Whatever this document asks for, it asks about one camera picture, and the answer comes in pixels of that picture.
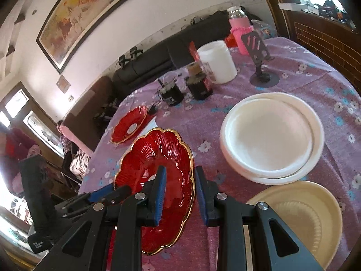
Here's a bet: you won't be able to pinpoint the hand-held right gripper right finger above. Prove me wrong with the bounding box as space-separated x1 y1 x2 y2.
194 166 325 271

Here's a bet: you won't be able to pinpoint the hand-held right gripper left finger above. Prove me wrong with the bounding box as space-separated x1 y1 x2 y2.
34 165 167 271

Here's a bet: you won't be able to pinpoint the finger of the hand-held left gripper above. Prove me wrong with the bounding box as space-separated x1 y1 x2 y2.
55 183 117 212
93 186 132 206

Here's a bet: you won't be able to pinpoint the large red gold-rimmed glass plate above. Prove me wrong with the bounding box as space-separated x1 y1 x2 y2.
113 128 196 256

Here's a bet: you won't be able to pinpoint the cream plate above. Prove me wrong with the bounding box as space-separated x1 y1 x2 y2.
246 180 343 270

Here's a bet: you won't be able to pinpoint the white paper sheet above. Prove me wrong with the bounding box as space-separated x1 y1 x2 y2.
140 117 159 134

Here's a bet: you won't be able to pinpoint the small red glass plate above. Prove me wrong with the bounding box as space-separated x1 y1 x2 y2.
111 105 149 145

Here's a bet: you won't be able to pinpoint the wooden glazed door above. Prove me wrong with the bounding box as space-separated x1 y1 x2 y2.
0 81 65 160

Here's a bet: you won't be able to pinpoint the brown armchair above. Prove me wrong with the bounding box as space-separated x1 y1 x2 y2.
62 75 120 153

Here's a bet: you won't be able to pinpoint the black jar with cork lid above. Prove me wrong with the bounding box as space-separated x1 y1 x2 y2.
184 63 214 101

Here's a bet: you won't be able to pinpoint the white jar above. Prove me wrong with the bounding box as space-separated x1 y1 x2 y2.
197 41 238 84

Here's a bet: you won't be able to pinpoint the black sofa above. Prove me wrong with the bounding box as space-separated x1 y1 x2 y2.
112 11 235 87

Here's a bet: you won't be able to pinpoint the black devices on sofa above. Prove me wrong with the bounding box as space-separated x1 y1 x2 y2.
116 46 145 70

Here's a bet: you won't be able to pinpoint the grey phone stand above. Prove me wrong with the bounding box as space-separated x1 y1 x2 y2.
241 31 281 87

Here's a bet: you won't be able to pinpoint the pink sleeved bottle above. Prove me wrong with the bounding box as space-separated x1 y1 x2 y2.
227 6 253 56

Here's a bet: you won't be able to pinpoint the purple floral tablecloth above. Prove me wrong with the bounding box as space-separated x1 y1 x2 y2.
77 36 361 271

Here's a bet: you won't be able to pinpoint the printed plastic bag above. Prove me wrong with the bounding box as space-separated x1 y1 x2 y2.
250 19 278 39

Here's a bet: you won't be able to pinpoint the wooden brick-pattern partition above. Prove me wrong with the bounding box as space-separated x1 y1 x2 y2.
255 0 361 94

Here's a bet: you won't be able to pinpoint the white flat box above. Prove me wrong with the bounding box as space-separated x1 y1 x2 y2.
278 2 308 11

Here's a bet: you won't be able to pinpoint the clutter of tools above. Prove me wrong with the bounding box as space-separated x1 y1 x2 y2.
307 0 356 31

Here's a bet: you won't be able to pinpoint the black jar with wire clasp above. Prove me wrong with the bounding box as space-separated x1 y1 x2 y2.
156 76 185 107

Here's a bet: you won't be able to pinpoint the framed wall painting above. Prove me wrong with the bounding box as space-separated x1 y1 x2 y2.
36 0 147 75

